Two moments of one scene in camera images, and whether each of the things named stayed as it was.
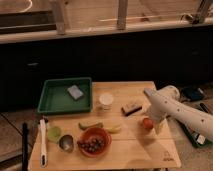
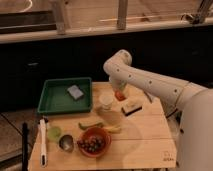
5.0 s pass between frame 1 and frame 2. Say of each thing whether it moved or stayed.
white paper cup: stayed
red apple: moved
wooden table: stayed
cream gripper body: moved
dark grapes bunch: stayed
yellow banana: stayed
